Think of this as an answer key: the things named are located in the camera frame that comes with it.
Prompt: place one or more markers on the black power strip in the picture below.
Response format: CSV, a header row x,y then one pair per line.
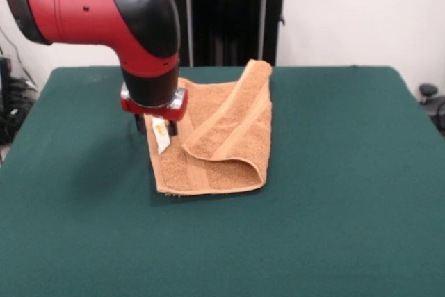
x,y
21,93

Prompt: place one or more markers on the black chair caster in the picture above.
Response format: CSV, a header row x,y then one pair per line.
x,y
428,90

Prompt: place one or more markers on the black chair base leg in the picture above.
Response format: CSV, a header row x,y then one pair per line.
x,y
438,109

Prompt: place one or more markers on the tan terry towel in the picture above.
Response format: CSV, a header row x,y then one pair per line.
x,y
226,130

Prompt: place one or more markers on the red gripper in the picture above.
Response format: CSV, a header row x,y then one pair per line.
x,y
156,111

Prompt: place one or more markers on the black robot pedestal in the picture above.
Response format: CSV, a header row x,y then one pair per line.
x,y
236,15

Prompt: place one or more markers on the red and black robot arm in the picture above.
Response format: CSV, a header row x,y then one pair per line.
x,y
104,15

